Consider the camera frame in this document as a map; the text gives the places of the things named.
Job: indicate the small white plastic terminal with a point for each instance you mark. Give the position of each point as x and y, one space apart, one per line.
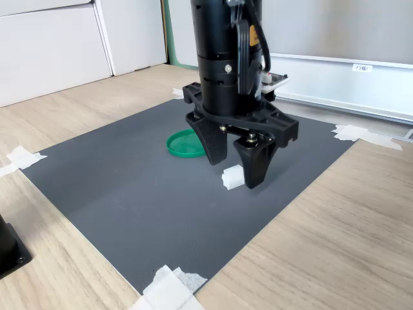
232 177

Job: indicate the round green lid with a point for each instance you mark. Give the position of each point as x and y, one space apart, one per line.
184 143

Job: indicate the white tape piece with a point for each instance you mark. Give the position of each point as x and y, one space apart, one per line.
167 290
177 93
22 158
355 134

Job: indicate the dark grey mat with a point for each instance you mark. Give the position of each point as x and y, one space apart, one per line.
145 200

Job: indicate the small white label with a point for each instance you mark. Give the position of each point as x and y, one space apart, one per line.
362 68

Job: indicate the grey partition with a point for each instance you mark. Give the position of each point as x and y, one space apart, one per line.
322 26

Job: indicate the green panel strip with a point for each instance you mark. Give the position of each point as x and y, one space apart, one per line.
172 38

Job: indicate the white partition panel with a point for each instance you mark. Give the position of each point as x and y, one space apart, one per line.
48 55
132 32

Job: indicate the white camera box circuit board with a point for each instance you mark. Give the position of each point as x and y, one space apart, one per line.
274 82

